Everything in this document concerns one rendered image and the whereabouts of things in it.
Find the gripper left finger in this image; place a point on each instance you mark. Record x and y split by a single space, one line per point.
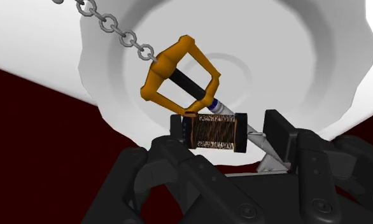
161 161

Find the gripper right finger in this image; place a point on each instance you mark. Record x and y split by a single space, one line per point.
316 173

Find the white scalloped bowl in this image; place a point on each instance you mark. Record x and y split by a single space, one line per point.
282 77

